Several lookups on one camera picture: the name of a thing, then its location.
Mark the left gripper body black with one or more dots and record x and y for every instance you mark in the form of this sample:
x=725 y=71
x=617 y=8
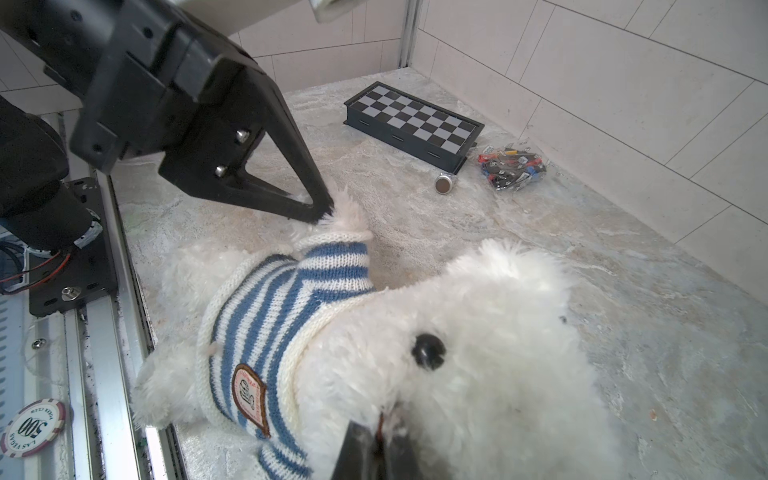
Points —
x=143 y=70

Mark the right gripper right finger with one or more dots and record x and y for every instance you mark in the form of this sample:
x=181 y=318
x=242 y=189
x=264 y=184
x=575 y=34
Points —
x=399 y=461

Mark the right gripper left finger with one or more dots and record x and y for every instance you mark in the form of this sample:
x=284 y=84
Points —
x=360 y=456

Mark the white teddy bear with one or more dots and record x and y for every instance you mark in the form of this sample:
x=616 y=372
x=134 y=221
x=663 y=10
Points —
x=478 y=363

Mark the blue white striped shirt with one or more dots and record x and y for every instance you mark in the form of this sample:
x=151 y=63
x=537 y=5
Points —
x=254 y=333

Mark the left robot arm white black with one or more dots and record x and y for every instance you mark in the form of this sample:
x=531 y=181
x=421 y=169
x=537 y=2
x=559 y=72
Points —
x=246 y=152

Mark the black white chessboard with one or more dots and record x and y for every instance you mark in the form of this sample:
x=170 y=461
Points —
x=433 y=134

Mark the small metal cylinder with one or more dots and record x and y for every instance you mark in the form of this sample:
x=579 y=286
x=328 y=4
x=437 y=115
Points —
x=445 y=183

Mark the bag of colourful small pieces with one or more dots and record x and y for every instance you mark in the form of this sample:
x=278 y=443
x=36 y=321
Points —
x=511 y=167

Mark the round white knob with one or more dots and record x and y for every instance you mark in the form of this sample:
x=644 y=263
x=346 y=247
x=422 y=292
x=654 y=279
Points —
x=33 y=428

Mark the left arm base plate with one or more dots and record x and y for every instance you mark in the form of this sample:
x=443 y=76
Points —
x=81 y=274

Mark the aluminium front rail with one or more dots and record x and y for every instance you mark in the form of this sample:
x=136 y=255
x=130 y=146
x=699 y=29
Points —
x=86 y=357

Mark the aluminium corner post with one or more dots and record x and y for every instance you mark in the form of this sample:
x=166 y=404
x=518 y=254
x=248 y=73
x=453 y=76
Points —
x=409 y=32

